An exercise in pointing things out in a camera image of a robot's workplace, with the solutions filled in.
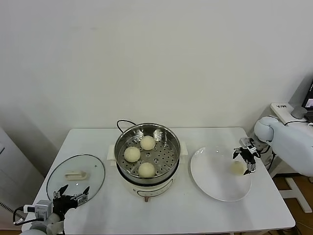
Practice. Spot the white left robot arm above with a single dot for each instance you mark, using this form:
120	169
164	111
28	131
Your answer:
53	226

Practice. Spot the white steamed baozi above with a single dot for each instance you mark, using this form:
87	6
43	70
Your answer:
146	170
132	154
237	168
147	143

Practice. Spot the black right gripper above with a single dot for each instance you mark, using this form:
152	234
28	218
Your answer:
248	155

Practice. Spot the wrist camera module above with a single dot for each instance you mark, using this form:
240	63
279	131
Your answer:
41	209
247	142

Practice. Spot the white cabinet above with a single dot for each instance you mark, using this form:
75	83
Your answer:
14	171

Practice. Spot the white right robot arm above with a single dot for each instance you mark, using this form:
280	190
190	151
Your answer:
288	147

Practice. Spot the white round plate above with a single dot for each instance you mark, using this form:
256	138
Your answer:
215	176

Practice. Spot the white desk foot bar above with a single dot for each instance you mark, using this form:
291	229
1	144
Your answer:
298	193

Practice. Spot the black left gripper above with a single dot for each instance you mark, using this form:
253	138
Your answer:
63	204

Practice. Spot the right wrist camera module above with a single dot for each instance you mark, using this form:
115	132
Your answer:
247	142

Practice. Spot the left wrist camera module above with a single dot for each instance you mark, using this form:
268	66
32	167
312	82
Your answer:
41	209

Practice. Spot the cream electric cooker base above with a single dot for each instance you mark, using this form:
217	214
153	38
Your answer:
146	189

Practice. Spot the grey round puck device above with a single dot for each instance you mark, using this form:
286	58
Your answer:
298	112

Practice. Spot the white side desk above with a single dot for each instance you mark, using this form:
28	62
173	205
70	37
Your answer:
281	111

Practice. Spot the black laptop screen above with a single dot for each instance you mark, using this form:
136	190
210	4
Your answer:
308	98

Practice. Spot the stainless steel steamer basket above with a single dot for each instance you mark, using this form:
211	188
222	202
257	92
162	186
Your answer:
166	156

